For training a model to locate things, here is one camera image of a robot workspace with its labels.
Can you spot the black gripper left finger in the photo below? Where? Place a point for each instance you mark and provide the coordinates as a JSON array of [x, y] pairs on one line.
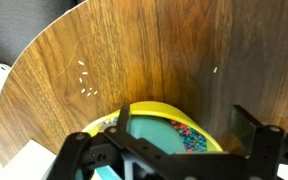
[[140, 150]]

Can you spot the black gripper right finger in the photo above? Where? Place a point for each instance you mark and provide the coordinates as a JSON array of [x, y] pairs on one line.
[[267, 146]]

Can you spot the large teal measuring scoop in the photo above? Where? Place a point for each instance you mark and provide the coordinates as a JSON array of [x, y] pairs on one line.
[[157, 133]]

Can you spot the yellow bowl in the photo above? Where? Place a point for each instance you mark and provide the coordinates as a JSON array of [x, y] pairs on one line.
[[157, 108]]

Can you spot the colourful beads pile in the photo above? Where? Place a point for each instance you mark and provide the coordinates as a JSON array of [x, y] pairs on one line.
[[190, 136]]

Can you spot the white rice grain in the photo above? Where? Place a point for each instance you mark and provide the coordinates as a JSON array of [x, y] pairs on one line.
[[80, 80], [95, 92], [215, 69], [83, 90], [84, 73], [81, 62], [90, 89], [89, 94]]

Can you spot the white box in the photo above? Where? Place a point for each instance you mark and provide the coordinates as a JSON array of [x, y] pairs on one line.
[[30, 160]]

